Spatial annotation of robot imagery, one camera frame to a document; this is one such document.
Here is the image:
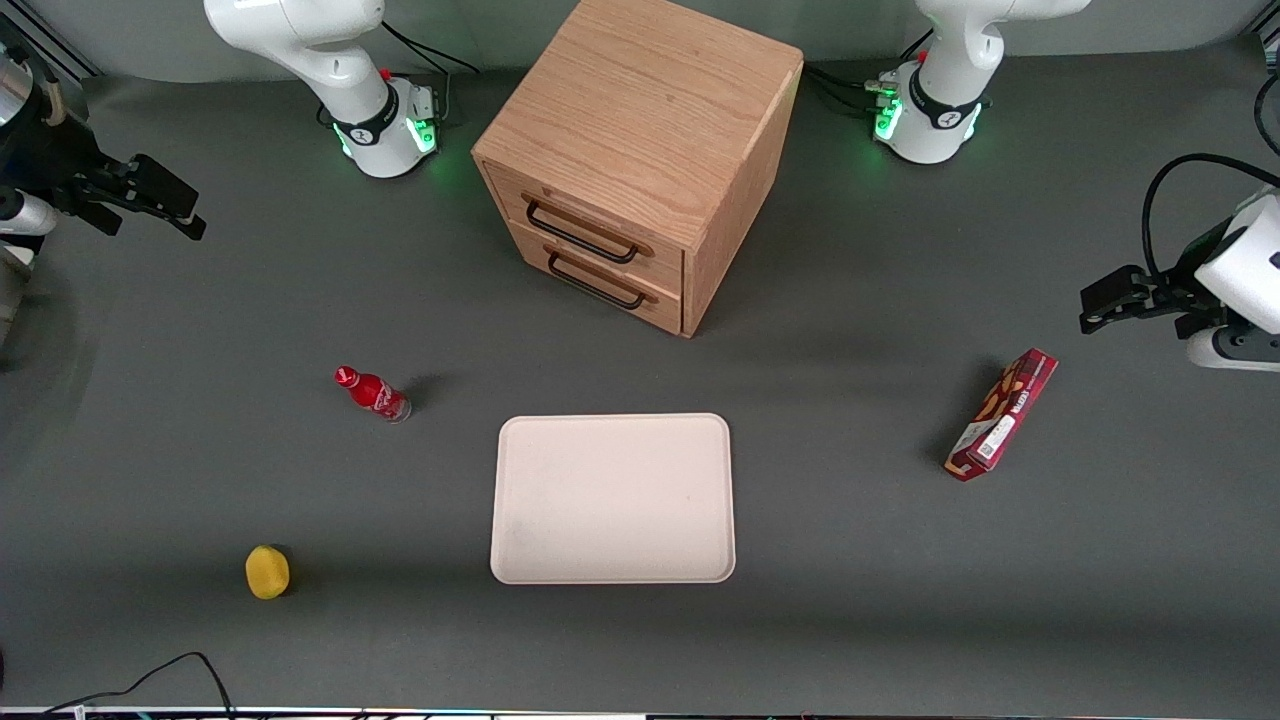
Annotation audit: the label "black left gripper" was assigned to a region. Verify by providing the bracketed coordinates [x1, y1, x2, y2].
[1079, 218, 1239, 342]

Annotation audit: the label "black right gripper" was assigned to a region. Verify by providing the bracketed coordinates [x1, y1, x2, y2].
[0, 95, 208, 242]

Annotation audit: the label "black metal drawer handle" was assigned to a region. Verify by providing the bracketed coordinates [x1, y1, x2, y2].
[523, 196, 654, 266]
[545, 247, 657, 311]

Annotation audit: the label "shallow oak drawer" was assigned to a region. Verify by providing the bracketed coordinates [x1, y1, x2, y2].
[483, 163, 687, 298]

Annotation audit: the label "deep oak drawer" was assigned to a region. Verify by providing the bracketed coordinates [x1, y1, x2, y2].
[508, 218, 686, 337]

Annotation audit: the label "oak wooden drawer cabinet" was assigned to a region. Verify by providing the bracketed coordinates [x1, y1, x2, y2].
[471, 0, 805, 340]

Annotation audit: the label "red snack box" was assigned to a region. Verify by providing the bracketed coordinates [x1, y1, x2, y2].
[944, 347, 1060, 483]

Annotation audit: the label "red soda bottle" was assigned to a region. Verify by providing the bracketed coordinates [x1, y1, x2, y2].
[334, 365, 413, 425]

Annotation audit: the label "yellow round fruit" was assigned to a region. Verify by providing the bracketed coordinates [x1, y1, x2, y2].
[245, 544, 293, 601]

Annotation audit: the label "beige rectangular tray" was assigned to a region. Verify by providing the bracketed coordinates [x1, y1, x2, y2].
[489, 412, 738, 586]

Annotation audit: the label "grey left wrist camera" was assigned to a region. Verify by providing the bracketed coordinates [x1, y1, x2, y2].
[1186, 324, 1280, 374]

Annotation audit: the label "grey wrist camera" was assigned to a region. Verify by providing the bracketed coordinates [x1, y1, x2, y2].
[1186, 324, 1280, 374]
[0, 188, 59, 239]

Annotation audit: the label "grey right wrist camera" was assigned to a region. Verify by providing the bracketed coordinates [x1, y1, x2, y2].
[0, 188, 59, 239]

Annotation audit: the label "black looped gripper cable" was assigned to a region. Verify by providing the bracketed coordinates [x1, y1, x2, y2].
[1142, 152, 1280, 287]

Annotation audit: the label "aluminium frame rail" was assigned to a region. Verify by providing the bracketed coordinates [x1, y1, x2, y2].
[0, 0, 103, 83]

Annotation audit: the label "black hanging cable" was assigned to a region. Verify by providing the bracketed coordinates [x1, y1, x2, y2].
[1254, 68, 1280, 157]

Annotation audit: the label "black right arm base cables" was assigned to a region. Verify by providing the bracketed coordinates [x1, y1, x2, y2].
[382, 20, 482, 126]

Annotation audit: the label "black arm base cables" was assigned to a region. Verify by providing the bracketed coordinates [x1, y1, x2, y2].
[382, 20, 482, 126]
[804, 28, 933, 118]

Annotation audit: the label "black left arm base cables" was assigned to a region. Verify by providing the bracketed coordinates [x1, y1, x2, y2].
[804, 28, 933, 118]

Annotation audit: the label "thin black floor cable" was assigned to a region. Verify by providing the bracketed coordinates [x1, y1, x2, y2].
[45, 651, 237, 720]

